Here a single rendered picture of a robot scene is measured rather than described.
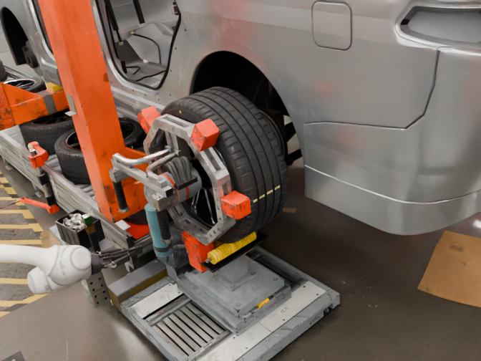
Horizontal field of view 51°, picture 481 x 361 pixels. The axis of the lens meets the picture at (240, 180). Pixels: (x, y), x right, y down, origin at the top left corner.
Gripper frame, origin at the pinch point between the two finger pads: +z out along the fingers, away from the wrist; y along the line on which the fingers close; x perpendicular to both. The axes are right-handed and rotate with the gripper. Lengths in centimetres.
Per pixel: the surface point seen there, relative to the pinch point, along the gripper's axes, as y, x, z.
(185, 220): 11.6, -0.3, 35.2
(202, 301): 9, 45, 47
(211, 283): 8, 36, 51
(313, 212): 27, 29, 160
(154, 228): 14.5, 0.4, 20.1
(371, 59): -68, -81, 41
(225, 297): -5, 36, 48
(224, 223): -23.1, -13.5, 25.9
